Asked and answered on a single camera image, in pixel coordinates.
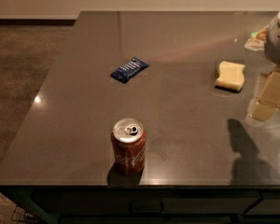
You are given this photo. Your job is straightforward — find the yellow sponge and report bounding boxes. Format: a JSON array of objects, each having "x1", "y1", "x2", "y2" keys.
[{"x1": 215, "y1": 61, "x2": 245, "y2": 91}]

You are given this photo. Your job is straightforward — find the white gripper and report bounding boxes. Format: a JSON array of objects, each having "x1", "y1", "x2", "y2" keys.
[{"x1": 248, "y1": 11, "x2": 280, "y2": 122}]

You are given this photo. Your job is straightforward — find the dark cabinet drawers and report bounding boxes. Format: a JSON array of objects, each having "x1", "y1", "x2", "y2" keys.
[{"x1": 0, "y1": 186, "x2": 280, "y2": 224}]

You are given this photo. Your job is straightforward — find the red coke can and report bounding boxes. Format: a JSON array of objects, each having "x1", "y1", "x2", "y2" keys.
[{"x1": 111, "y1": 118, "x2": 147, "y2": 175}]

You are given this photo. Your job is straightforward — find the blue snack bag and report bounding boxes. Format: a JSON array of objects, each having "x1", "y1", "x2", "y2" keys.
[{"x1": 110, "y1": 57, "x2": 148, "y2": 84}]

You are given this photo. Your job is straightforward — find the colourful snack wrapper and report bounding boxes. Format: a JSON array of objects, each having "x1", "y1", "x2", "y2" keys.
[{"x1": 245, "y1": 25, "x2": 269, "y2": 51}]

